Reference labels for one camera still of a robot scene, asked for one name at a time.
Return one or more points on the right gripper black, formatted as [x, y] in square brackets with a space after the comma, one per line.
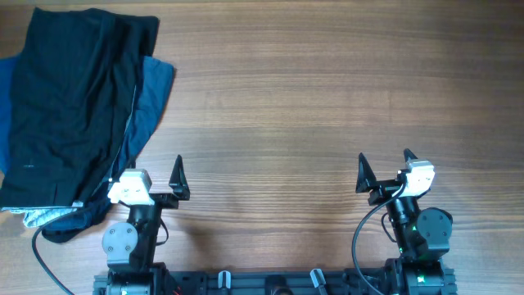
[367, 180]

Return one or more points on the navy blue shorts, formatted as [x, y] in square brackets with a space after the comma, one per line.
[148, 107]

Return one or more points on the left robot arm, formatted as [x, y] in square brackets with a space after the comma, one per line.
[130, 246]

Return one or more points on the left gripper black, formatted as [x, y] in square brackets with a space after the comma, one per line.
[179, 188]

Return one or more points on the black shorts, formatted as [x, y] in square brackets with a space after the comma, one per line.
[72, 94]

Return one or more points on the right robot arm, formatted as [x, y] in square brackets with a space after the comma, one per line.
[422, 236]

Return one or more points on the blue garment at left edge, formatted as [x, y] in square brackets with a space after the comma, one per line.
[7, 67]

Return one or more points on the light blue denim shorts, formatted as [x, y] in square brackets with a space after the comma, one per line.
[37, 216]

